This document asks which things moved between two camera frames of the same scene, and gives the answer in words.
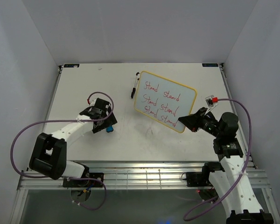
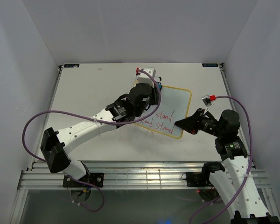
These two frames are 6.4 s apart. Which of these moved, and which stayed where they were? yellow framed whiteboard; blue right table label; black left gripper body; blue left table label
Moved: yellow framed whiteboard; black left gripper body
Stayed: blue left table label; blue right table label
